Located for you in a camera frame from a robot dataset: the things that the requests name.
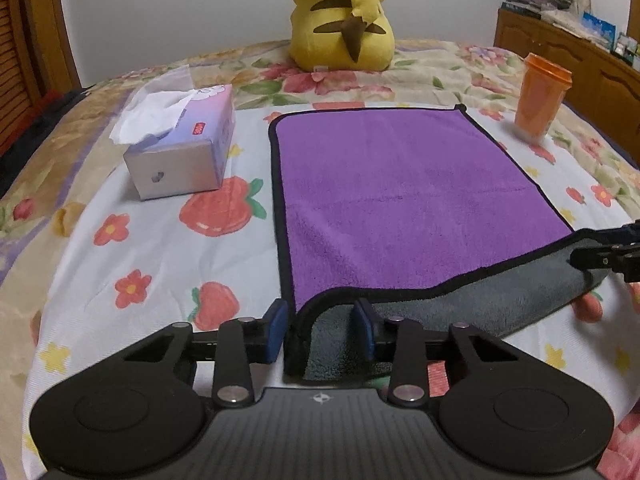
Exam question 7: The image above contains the purple and grey towel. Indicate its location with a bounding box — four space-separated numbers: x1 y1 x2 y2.
269 106 605 382

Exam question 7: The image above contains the white fruit print cloth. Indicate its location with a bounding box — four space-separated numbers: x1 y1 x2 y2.
23 105 639 479

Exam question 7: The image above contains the wooden cabinet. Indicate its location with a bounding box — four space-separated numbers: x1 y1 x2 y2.
494 6 640 162

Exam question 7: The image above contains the orange lidded plastic cup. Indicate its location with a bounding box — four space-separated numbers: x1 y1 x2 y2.
514 53 573 141

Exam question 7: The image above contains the blue picture card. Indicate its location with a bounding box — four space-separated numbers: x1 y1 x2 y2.
582 12 616 51

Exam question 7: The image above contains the floral bed sheet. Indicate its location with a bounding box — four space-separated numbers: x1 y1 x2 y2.
1 40 639 479

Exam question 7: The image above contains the purple tissue box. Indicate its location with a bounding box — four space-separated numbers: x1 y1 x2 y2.
110 65 235 200

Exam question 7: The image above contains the yellow Pikachu plush toy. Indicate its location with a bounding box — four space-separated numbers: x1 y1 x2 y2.
290 0 395 72

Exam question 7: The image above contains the wooden headboard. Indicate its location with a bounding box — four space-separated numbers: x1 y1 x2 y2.
1 0 80 152

